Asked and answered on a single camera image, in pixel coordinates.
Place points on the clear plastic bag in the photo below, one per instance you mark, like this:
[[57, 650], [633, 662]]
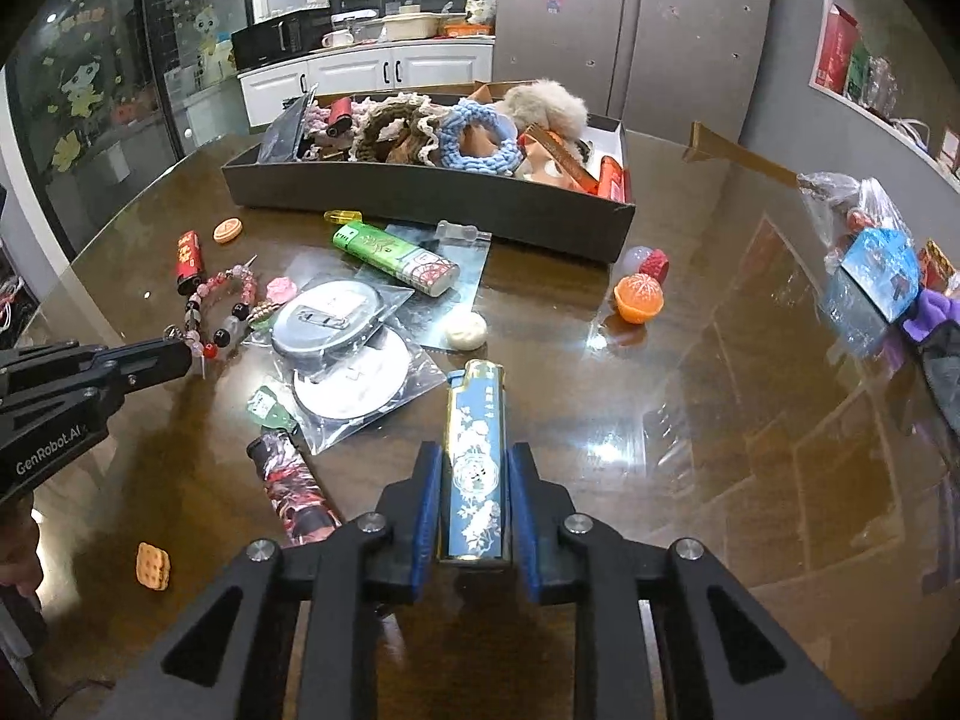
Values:
[[840, 199]]

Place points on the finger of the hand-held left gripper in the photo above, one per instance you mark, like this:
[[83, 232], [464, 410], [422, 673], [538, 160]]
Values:
[[150, 379], [112, 356]]

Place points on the white cup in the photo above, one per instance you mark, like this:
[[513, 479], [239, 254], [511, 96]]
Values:
[[337, 39]]

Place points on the small red lighter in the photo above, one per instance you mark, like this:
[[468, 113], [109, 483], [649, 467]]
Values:
[[190, 262]]

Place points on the white round badge in bag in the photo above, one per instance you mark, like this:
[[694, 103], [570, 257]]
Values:
[[367, 390]]

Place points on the white kitchen cabinet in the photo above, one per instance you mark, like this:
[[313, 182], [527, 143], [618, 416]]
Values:
[[352, 71]]

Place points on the dark photo card in sleeve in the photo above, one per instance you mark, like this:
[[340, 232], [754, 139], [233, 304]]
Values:
[[442, 315]]

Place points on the blue crochet scrunchie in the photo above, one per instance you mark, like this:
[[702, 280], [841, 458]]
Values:
[[457, 146]]

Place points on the orange waffle biscuit charm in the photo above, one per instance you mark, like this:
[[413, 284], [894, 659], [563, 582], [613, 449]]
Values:
[[152, 566]]

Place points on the wooden comb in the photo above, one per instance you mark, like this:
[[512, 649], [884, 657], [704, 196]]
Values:
[[574, 165]]

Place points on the brown cardboard strip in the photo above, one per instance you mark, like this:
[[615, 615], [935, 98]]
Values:
[[742, 156]]

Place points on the green box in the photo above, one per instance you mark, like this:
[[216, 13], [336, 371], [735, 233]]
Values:
[[858, 71]]

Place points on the grey refrigerator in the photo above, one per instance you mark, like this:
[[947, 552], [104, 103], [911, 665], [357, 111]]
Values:
[[637, 30]]

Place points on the purple cloth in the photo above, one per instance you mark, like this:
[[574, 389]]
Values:
[[937, 311]]

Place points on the green lighter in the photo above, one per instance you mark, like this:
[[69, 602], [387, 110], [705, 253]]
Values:
[[394, 259]]

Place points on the silver round badge in bag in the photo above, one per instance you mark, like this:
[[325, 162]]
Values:
[[322, 322]]

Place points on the black storage box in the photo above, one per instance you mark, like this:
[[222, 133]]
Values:
[[420, 202]]

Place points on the person's left hand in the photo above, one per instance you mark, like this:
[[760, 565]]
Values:
[[16, 551]]

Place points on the orange lighter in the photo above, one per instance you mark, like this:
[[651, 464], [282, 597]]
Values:
[[611, 180]]

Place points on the black microwave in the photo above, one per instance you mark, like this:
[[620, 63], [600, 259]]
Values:
[[277, 37]]

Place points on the green tag charm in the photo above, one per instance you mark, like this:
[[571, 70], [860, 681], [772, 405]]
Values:
[[266, 405]]

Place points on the red yellow packet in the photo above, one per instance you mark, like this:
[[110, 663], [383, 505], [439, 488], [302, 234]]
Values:
[[937, 262]]

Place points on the round orange biscuit charm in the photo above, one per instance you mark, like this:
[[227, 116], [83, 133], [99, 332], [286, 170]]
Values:
[[229, 231]]

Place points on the beige fur pompom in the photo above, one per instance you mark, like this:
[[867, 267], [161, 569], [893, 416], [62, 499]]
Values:
[[544, 106]]

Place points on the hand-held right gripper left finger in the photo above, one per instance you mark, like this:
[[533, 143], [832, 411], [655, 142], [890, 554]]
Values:
[[427, 517]]

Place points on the cream basin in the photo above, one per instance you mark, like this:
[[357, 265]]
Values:
[[409, 26]]

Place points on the small yellow bottle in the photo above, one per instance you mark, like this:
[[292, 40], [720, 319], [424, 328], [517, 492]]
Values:
[[343, 215]]

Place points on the glass door with cartoon stickers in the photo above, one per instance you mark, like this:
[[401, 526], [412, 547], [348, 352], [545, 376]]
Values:
[[97, 82]]

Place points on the clear bone-shaped charm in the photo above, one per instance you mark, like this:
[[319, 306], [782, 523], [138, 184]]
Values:
[[458, 231]]

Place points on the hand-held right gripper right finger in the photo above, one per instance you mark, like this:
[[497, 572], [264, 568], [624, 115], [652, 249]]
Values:
[[523, 525]]

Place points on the pink swirl charm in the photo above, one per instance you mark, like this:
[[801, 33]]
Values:
[[281, 288]]

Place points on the blue printed box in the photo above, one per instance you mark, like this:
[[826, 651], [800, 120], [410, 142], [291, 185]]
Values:
[[881, 270]]

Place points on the dark red patterned lighter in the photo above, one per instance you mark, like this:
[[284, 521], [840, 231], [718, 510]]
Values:
[[292, 491]]

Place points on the blue floral lighter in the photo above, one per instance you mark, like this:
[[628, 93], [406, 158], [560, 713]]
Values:
[[474, 465]]

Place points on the pink crochet scrunchie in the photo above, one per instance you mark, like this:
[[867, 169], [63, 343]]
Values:
[[319, 118]]

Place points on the green brown cake charm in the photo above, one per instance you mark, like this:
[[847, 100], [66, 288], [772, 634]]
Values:
[[264, 313]]

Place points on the dark cloth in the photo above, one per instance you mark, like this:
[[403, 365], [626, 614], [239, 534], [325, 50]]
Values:
[[943, 367]]

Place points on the brown crochet scrunchie white lace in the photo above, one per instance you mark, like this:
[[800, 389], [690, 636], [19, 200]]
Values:
[[390, 127]]

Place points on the orange tangerine charm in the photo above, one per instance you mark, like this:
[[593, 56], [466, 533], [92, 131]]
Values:
[[640, 298]]

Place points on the brown glossy desktop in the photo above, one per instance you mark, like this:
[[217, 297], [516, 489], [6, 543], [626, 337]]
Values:
[[750, 405]]

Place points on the pink ball red base charm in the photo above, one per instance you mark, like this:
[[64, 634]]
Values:
[[651, 262]]

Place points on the red box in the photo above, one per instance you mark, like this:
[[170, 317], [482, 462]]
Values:
[[835, 49]]

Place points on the long red lighter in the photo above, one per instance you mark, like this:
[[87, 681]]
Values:
[[341, 116]]

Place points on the white bun charm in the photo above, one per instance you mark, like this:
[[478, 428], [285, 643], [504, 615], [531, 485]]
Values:
[[466, 331]]

